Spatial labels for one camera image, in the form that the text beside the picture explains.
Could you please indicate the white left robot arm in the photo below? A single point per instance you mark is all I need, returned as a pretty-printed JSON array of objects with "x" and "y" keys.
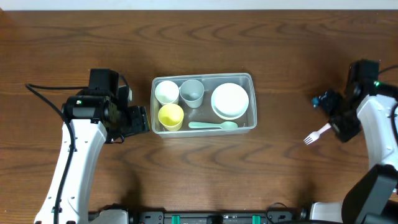
[{"x": 98, "y": 114}]

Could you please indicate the mint green plastic spoon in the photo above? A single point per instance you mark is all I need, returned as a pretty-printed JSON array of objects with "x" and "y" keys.
[{"x": 224, "y": 125}]

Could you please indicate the pink plastic fork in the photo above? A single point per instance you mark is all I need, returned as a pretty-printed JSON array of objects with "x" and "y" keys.
[{"x": 314, "y": 136}]

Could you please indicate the yellow plastic bowl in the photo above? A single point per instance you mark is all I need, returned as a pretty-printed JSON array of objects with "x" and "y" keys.
[{"x": 228, "y": 117}]

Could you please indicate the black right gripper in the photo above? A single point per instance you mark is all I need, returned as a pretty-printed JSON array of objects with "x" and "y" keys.
[{"x": 342, "y": 128}]

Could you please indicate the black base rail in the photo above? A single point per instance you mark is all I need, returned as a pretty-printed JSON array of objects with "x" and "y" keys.
[{"x": 233, "y": 217}]

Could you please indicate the yellow plastic cup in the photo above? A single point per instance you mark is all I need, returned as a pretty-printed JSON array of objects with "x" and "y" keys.
[{"x": 171, "y": 117}]

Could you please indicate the clear plastic container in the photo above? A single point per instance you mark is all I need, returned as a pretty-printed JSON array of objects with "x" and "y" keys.
[{"x": 205, "y": 113}]

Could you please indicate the white plastic bowl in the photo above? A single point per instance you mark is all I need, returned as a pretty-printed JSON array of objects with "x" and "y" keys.
[{"x": 230, "y": 99}]

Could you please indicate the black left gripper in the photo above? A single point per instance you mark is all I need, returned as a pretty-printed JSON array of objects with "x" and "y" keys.
[{"x": 138, "y": 119}]

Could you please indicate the grey plastic cup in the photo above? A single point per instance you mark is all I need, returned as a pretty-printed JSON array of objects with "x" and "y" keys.
[{"x": 192, "y": 93}]

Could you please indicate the cream plastic cup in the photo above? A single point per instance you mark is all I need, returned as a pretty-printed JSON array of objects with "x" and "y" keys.
[{"x": 167, "y": 92}]

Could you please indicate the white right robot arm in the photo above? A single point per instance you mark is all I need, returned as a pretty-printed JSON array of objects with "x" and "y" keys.
[{"x": 367, "y": 106}]

